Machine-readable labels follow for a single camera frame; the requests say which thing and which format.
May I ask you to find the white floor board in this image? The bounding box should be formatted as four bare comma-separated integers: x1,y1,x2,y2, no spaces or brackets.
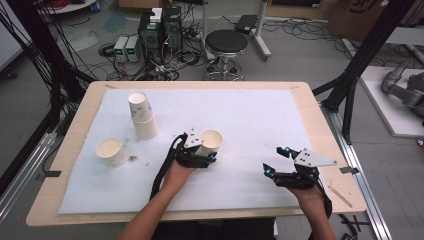
359,64,424,139

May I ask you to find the small white box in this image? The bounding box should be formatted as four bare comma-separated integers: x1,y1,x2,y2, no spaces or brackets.
149,7,164,24

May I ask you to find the aluminium rail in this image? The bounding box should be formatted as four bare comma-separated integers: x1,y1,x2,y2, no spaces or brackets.
319,102,394,240
0,130,58,223

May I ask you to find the tangle of floor cables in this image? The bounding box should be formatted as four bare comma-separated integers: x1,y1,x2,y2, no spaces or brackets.
97,19,209,82

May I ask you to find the cardboard box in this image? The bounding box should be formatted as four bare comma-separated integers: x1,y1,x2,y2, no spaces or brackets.
327,0,403,42

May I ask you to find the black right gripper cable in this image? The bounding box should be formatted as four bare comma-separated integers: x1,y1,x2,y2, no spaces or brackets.
315,184,334,220

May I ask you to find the person's right hand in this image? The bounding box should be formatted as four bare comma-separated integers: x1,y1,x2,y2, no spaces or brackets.
287,184,325,215

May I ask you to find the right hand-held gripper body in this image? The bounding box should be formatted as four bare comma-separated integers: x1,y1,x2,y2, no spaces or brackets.
272,147,339,191

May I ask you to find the black computer tower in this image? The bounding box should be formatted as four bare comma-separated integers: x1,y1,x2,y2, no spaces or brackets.
137,11,165,65
162,5,184,52

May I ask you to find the printed white paper cup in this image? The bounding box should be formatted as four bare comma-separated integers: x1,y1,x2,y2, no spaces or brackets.
94,136,126,169
194,129,224,159

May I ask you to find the black metal frame post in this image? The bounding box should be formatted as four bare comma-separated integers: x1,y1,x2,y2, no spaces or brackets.
5,0,88,136
312,0,417,145

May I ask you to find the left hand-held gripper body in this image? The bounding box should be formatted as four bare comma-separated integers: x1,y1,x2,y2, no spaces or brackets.
173,128,218,170

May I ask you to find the black round stool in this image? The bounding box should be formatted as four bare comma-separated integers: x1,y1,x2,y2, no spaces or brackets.
203,29,250,82

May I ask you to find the white metal stand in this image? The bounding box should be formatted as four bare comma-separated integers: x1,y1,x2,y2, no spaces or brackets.
199,0,273,63

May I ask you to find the flat black device box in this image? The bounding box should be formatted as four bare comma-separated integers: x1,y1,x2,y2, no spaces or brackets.
234,14,260,35

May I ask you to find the black tape piece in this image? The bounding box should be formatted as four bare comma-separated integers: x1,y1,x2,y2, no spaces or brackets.
35,170,63,181
339,165,361,175

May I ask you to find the white table mat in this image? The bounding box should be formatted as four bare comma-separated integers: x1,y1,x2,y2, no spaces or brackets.
58,87,334,215

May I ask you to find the person's left hand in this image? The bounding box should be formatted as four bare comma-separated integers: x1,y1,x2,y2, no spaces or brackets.
162,161,198,193

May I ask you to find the person's dark clothing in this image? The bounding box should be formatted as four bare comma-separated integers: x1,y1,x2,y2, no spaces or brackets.
151,218,278,240

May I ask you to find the stack of white paper cups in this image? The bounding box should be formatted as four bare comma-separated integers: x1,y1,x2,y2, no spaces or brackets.
127,91,159,141

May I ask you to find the grey power supply unit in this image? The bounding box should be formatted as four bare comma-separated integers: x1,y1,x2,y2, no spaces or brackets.
125,35,143,64
112,35,130,64

